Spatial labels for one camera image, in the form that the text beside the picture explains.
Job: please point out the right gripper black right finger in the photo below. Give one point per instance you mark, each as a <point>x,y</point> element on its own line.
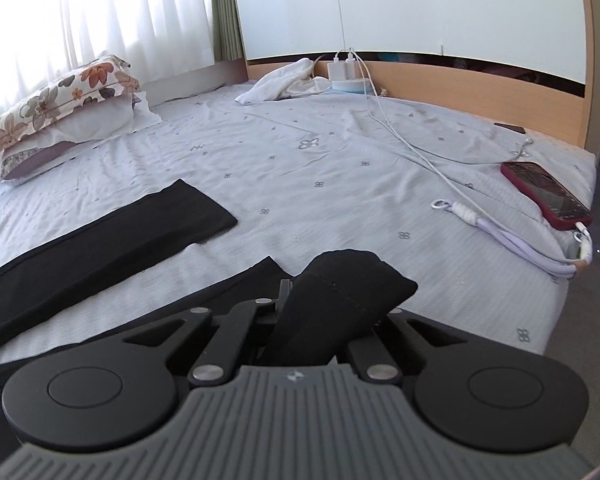
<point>474,391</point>

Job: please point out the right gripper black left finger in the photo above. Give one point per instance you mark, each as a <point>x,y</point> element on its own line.
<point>118,389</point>

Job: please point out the black pants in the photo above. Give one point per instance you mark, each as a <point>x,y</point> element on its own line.
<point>59,274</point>

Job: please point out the white patterned bed sheet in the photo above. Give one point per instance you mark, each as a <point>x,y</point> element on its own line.
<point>310,175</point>

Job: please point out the red-cased smartphone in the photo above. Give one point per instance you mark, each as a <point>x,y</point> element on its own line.
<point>559,207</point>

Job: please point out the small dark phone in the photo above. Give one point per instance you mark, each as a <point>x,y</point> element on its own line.
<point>514,128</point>

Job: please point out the white lower pillow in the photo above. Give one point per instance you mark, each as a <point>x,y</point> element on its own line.
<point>95,122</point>

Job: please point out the wooden bed headboard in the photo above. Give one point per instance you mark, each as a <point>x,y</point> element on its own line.
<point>533,63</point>

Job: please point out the floral pillow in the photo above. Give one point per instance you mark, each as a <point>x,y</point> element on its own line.
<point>105,78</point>

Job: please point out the light blue round box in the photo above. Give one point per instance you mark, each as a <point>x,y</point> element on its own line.
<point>353,86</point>

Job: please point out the white crumpled cloth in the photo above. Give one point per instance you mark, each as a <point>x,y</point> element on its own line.
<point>291,81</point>

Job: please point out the green curtain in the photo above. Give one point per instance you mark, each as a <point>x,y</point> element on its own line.
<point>227,38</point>

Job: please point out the white sheer curtain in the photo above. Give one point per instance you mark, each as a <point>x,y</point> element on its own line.
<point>42,39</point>

